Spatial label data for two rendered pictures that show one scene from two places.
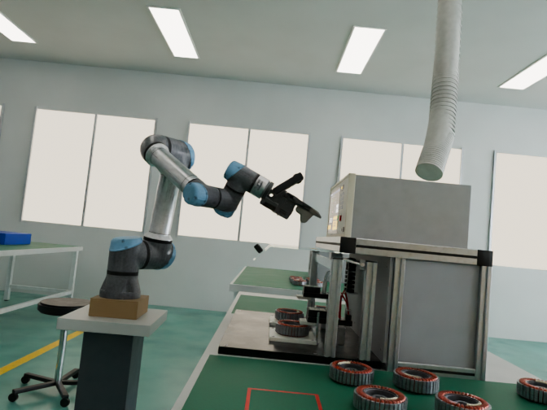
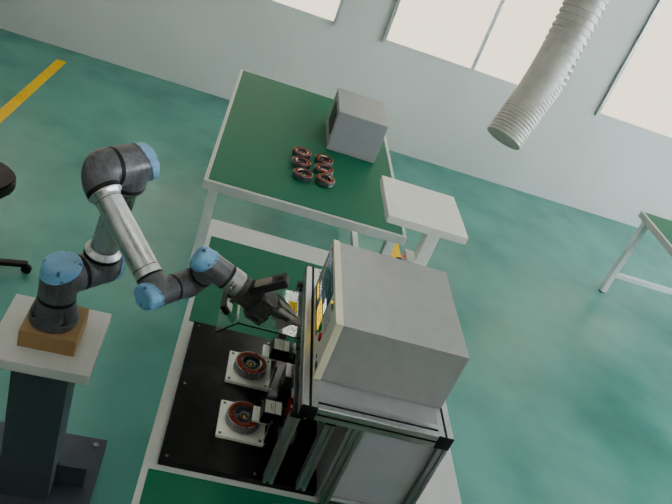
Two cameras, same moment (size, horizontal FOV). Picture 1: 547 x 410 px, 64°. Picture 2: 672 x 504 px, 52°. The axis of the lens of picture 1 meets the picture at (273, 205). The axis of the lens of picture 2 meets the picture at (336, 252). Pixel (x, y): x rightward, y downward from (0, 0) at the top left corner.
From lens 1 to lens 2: 1.28 m
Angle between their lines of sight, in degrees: 36
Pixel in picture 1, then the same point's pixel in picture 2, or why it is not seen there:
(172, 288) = (128, 40)
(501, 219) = (647, 52)
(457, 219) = (441, 383)
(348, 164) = not seen: outside the picture
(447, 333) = (384, 485)
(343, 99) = not seen: outside the picture
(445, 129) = (553, 80)
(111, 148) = not seen: outside the picture
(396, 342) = (333, 486)
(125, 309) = (61, 346)
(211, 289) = (188, 55)
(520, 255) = (647, 109)
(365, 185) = (350, 337)
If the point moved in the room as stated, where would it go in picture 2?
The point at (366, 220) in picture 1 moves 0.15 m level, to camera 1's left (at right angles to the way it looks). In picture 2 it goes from (342, 368) to (290, 355)
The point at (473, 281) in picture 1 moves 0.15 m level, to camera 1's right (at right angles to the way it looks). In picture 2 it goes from (425, 454) to (473, 465)
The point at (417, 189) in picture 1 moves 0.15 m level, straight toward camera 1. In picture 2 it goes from (408, 351) to (397, 384)
